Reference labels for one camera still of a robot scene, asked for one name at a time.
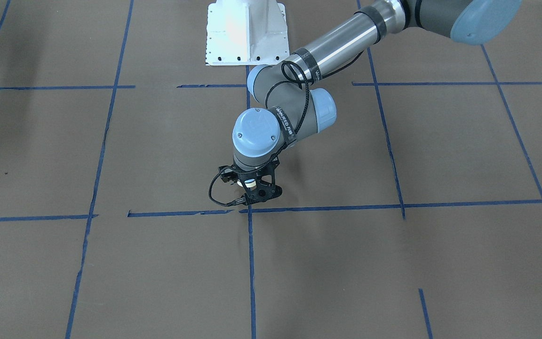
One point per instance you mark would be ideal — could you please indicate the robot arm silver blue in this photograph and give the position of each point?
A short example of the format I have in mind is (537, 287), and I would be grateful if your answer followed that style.
(293, 111)

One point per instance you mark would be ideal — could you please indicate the brown paper table cover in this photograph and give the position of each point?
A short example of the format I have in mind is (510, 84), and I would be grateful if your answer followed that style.
(417, 215)

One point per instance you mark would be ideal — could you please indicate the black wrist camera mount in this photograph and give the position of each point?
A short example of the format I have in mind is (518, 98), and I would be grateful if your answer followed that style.
(259, 184)

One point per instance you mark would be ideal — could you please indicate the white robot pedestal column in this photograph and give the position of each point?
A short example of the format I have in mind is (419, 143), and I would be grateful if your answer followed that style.
(246, 32)

